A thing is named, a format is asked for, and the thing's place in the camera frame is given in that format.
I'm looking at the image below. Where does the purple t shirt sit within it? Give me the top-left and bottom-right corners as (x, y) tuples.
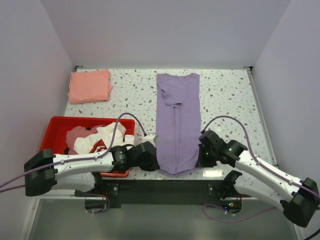
(156, 73), (201, 175)

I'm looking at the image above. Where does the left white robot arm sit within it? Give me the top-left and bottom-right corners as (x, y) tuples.
(24, 141), (159, 197)

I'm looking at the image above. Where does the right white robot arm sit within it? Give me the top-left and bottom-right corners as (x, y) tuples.
(198, 130), (320, 228)

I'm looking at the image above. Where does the white and red t shirt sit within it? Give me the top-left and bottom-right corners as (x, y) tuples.
(69, 122), (135, 155)

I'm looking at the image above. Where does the dusty pink t shirt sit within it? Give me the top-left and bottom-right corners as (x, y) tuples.
(65, 125), (102, 155)

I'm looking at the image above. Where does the folded salmon pink t shirt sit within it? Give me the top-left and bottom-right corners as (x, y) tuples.
(68, 69), (113, 105)

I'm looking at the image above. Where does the red plastic tray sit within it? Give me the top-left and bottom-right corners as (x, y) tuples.
(39, 115), (136, 179)

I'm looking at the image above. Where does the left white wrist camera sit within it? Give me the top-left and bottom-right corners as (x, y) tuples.
(141, 133), (159, 145)

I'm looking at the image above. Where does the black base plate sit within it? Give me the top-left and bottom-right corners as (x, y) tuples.
(74, 179), (242, 210)

